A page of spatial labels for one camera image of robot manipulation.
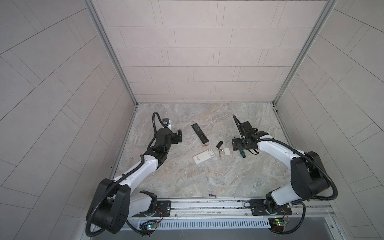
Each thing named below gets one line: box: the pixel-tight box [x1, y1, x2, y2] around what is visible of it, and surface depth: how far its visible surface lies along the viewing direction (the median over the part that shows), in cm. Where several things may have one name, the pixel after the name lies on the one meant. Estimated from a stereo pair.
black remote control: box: [191, 123, 209, 144], surface depth 100 cm
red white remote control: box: [193, 148, 215, 165], surface depth 89 cm
